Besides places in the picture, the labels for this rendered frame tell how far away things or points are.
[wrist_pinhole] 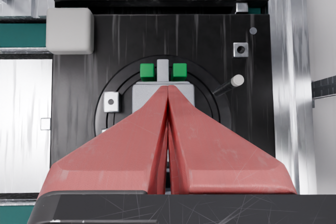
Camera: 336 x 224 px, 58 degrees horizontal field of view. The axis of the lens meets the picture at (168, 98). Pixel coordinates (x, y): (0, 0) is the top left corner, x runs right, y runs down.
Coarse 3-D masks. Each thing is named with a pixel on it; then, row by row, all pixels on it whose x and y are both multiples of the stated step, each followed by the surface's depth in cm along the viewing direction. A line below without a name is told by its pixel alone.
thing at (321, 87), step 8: (312, 80) 44; (320, 80) 36; (328, 80) 35; (312, 88) 39; (320, 88) 37; (328, 88) 35; (312, 96) 38; (320, 96) 37; (328, 96) 37; (312, 104) 44
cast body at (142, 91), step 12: (168, 60) 25; (168, 72) 25; (144, 84) 21; (156, 84) 21; (168, 84) 21; (180, 84) 21; (192, 84) 21; (132, 96) 21; (144, 96) 21; (192, 96) 21; (132, 108) 21
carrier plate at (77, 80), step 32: (96, 32) 33; (128, 32) 33; (160, 32) 33; (192, 32) 33; (224, 32) 33; (256, 32) 33; (64, 64) 33; (96, 64) 33; (224, 64) 33; (256, 64) 33; (64, 96) 32; (96, 96) 32; (256, 96) 33; (64, 128) 32; (256, 128) 32
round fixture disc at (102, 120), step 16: (128, 64) 31; (192, 64) 31; (112, 80) 31; (128, 80) 31; (192, 80) 31; (208, 80) 31; (128, 96) 30; (208, 96) 31; (224, 96) 31; (96, 112) 30; (128, 112) 30; (208, 112) 30; (224, 112) 31; (96, 128) 30
